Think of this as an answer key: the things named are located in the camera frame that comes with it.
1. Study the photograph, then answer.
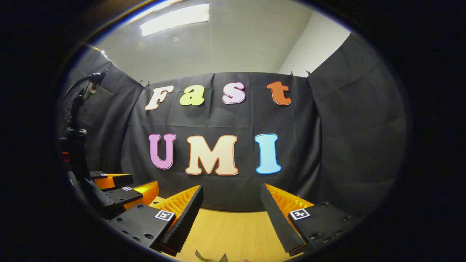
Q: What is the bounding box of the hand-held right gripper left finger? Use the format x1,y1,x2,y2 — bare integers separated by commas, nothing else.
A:
108,185,204,257

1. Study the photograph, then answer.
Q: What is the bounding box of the black backdrop cloth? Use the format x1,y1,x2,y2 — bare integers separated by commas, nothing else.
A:
58,31,408,219

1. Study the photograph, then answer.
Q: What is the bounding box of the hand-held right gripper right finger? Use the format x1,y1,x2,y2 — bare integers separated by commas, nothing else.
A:
261,183,364,254

